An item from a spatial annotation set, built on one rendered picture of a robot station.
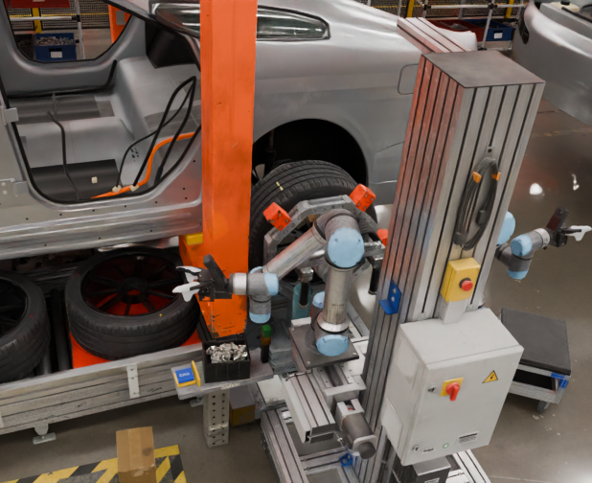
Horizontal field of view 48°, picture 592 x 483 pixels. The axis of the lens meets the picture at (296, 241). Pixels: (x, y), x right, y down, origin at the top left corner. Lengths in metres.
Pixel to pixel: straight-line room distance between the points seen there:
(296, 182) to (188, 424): 1.32
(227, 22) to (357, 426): 1.47
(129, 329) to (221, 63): 1.39
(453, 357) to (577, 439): 1.76
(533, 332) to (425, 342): 1.66
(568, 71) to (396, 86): 2.02
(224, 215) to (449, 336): 1.03
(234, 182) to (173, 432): 1.37
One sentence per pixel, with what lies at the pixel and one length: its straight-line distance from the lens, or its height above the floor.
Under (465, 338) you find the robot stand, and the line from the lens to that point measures 2.18.
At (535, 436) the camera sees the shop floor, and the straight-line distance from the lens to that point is 3.70.
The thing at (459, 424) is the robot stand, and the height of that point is 0.93.
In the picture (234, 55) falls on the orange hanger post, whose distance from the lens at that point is 2.38.
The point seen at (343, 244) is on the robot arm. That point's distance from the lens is 2.12.
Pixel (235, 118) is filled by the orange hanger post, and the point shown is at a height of 1.60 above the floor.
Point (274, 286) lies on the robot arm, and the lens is 2.24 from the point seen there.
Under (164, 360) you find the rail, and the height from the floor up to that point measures 0.37.
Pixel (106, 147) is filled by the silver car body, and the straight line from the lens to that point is 3.89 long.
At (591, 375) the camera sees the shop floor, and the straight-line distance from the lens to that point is 4.16.
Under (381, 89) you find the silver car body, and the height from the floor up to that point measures 1.43.
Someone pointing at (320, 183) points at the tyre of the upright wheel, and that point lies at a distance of 2.95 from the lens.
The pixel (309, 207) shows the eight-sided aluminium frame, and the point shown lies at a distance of 2.88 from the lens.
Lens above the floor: 2.65
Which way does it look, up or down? 35 degrees down
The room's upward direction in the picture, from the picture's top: 5 degrees clockwise
